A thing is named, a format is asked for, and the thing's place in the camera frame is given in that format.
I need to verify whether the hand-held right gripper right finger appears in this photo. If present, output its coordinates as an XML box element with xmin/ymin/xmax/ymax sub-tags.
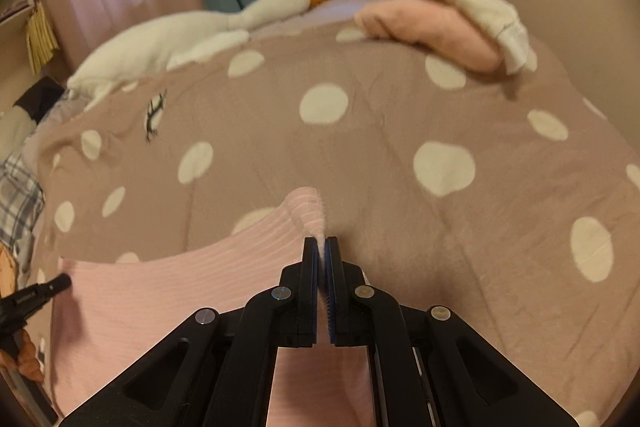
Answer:
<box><xmin>325</xmin><ymin>236</ymin><xmax>577</xmax><ymax>427</ymax></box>

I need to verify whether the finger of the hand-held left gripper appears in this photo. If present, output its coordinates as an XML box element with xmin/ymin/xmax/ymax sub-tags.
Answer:
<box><xmin>0</xmin><ymin>274</ymin><xmax>72</xmax><ymax>330</ymax></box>

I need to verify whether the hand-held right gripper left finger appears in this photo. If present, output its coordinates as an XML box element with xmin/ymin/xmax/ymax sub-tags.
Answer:
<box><xmin>60</xmin><ymin>237</ymin><xmax>319</xmax><ymax>427</ymax></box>

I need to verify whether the pink striped shirt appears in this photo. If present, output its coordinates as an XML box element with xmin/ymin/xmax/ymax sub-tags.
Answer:
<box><xmin>50</xmin><ymin>187</ymin><xmax>383</xmax><ymax>427</ymax></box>

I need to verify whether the person's left hand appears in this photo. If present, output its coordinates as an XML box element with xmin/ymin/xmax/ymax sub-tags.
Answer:
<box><xmin>0</xmin><ymin>327</ymin><xmax>47</xmax><ymax>384</ymax></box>

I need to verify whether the orange cloth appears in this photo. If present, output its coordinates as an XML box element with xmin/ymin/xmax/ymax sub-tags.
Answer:
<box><xmin>0</xmin><ymin>241</ymin><xmax>17</xmax><ymax>304</ymax></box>

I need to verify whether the plaid cloth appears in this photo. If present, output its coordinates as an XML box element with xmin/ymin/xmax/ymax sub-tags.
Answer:
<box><xmin>0</xmin><ymin>152</ymin><xmax>47</xmax><ymax>260</ymax></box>

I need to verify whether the brown polka dot blanket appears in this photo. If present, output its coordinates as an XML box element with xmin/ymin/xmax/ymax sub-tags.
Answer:
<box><xmin>37</xmin><ymin>0</ymin><xmax>640</xmax><ymax>427</ymax></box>

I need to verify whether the black cushion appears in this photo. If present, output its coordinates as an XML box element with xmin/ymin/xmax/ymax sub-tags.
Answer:
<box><xmin>12</xmin><ymin>76</ymin><xmax>67</xmax><ymax>128</ymax></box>

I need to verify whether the yellow tasselled cloth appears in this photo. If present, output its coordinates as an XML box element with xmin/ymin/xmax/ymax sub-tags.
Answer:
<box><xmin>25</xmin><ymin>1</ymin><xmax>62</xmax><ymax>76</ymax></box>

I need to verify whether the white goose plush toy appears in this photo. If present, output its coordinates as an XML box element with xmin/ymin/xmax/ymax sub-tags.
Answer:
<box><xmin>67</xmin><ymin>0</ymin><xmax>334</xmax><ymax>104</ymax></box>

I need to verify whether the folded pink cloth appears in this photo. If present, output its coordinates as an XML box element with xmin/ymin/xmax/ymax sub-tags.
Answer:
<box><xmin>354</xmin><ymin>0</ymin><xmax>506</xmax><ymax>72</ymax></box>

